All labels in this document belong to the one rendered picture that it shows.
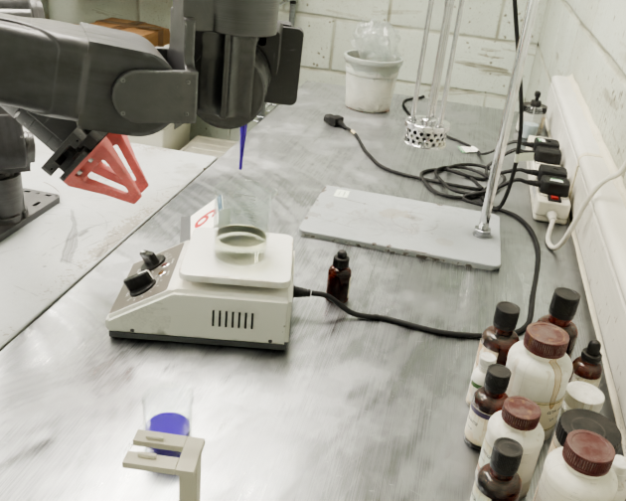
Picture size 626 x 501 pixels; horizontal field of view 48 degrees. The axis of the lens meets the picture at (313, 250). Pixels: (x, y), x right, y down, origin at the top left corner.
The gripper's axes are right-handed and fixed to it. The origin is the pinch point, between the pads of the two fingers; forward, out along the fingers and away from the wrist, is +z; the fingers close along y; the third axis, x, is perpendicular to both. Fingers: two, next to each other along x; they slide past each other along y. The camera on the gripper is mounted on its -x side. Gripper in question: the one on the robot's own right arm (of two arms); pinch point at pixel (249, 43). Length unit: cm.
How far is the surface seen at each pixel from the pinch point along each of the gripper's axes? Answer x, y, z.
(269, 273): 23.3, -4.2, -3.0
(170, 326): 29.9, 5.8, -5.1
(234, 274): 23.4, -0.6, -3.9
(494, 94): 50, -87, 226
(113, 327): 30.8, 11.9, -5.1
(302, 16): 31, -3, 244
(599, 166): 20, -55, 39
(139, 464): 20.0, 2.2, -36.1
